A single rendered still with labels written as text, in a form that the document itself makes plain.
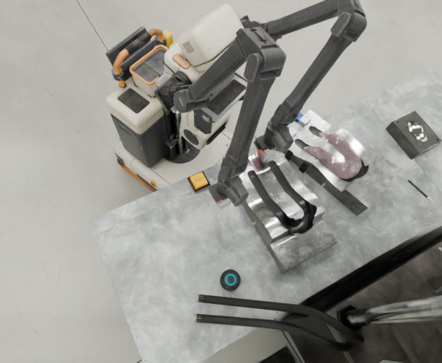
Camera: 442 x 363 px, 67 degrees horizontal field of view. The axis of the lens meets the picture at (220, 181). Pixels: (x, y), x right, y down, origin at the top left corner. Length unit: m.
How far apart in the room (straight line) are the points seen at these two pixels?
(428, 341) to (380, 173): 0.68
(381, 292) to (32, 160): 2.34
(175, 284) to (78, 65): 2.23
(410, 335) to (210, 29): 1.21
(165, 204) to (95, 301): 0.99
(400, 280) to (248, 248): 0.65
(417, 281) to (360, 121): 0.80
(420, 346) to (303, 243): 0.51
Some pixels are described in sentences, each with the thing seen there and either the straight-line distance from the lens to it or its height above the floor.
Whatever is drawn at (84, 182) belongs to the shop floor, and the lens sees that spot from 2.55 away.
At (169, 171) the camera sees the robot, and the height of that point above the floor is 0.28.
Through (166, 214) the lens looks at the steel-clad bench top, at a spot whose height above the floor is 0.80.
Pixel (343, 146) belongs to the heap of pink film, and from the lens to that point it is 1.62.
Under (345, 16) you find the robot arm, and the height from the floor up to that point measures 1.50.
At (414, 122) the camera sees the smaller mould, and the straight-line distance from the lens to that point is 1.94.
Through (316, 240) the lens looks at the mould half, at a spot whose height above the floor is 0.86.
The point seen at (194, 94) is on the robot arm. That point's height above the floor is 1.31.
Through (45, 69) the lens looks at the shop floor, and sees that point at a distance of 3.24.
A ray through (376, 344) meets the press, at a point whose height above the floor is 0.78.
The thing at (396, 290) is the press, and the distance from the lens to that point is 1.64.
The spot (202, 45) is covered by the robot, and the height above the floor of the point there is 1.35.
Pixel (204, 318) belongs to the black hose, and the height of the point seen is 0.83.
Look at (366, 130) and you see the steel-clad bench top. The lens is 1.88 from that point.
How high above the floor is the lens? 2.20
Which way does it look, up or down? 65 degrees down
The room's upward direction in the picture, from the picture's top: 7 degrees clockwise
